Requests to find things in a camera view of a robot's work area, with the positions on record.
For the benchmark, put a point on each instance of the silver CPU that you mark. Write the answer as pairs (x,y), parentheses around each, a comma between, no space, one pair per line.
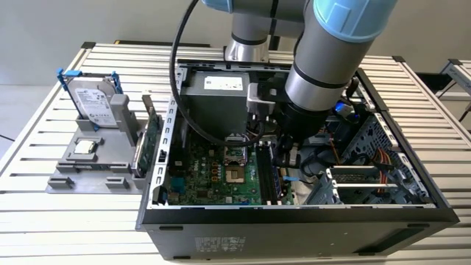
(86,147)

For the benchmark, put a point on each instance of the metal disk bay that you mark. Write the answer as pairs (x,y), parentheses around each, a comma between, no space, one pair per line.
(353,172)

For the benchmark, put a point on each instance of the black PC case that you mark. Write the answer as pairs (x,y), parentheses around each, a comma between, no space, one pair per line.
(258,240)

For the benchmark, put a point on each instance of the green motherboard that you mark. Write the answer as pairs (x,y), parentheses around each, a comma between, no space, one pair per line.
(201,182)

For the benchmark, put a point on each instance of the CPU socket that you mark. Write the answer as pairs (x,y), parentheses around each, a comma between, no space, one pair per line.
(235,174)

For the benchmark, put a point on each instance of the green graphics card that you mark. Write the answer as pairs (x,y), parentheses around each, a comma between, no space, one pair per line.
(148,143)

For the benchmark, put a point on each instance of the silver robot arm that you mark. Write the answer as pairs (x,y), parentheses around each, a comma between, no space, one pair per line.
(323,55)

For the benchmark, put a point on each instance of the grey parts rack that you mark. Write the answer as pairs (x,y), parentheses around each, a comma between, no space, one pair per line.
(110,149)

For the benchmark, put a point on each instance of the hard disk in blue carrier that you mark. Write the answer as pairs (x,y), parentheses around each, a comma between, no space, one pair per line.
(92,102)

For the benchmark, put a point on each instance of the black RAM slot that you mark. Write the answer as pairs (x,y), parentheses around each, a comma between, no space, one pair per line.
(278,201)
(265,171)

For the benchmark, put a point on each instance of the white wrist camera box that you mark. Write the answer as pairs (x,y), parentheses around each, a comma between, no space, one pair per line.
(261,106)

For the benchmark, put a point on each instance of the grey power supply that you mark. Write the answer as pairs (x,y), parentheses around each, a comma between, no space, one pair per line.
(221,110)

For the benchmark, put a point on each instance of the black camera bracket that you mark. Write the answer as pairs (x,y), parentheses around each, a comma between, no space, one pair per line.
(273,92)

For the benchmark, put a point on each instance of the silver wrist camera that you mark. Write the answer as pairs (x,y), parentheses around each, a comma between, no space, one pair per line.
(293,157)

